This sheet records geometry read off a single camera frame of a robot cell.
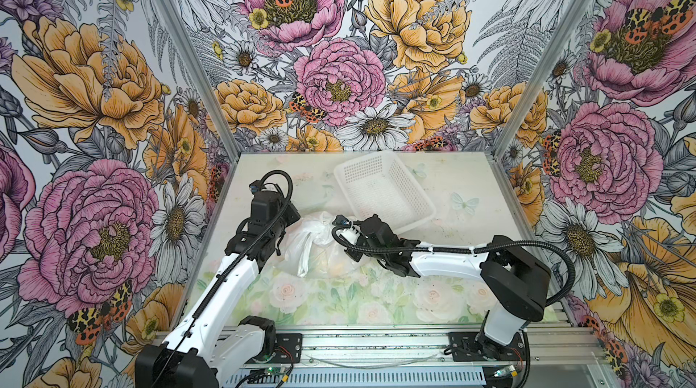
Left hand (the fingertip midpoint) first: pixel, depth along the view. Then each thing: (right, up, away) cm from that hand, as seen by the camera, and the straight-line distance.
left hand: (292, 212), depth 82 cm
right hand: (+15, -8, +3) cm, 17 cm away
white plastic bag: (+7, -10, -5) cm, 13 cm away
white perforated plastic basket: (+28, +8, +29) cm, 41 cm away
